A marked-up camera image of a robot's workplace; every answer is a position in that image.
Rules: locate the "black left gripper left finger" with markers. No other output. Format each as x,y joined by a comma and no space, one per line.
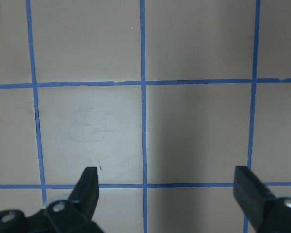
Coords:
85,194

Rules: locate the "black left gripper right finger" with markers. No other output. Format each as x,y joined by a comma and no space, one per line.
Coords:
252,196

